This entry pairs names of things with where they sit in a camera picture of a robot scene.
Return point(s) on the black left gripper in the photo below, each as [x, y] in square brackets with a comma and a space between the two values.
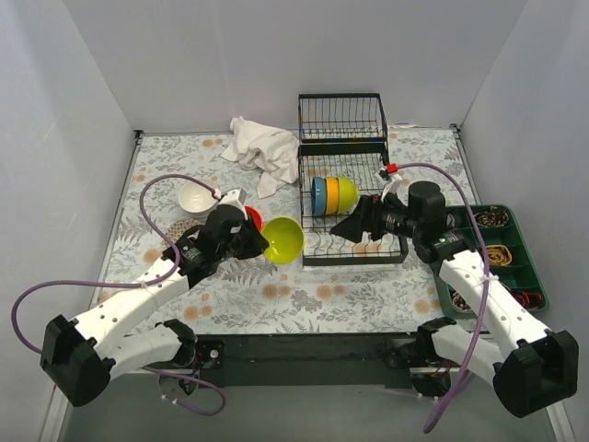
[250, 235]

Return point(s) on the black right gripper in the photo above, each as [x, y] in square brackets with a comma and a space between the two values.
[371, 217]

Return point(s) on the lime green bowl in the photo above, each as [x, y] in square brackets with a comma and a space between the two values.
[286, 240]
[349, 195]

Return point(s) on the yellow orange bowl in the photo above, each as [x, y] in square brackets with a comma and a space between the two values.
[332, 196]

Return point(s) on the blue bowl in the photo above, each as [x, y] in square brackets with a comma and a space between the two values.
[319, 196]

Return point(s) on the white ceramic bowl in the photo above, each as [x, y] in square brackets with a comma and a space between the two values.
[197, 215]
[195, 197]

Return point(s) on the dark patterned bowl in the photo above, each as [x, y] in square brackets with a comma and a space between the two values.
[184, 227]

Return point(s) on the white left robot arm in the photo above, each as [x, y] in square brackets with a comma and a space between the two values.
[82, 355]

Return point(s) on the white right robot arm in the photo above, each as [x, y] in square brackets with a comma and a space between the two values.
[528, 365]

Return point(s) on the crumpled white cloth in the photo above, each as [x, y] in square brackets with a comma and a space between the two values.
[272, 150]

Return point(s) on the floral table mat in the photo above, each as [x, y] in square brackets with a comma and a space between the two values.
[255, 296]

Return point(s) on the green compartment tray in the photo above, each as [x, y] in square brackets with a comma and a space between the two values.
[510, 259]

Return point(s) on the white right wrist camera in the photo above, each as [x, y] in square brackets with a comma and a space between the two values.
[391, 180]

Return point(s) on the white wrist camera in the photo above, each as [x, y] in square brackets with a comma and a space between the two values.
[391, 180]
[236, 198]

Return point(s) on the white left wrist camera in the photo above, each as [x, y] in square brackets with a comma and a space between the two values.
[236, 198]

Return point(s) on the black wire dish rack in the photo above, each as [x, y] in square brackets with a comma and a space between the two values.
[358, 162]

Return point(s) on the black wire basket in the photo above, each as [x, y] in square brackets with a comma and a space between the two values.
[341, 117]

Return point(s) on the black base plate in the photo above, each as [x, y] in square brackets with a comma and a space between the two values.
[390, 360]

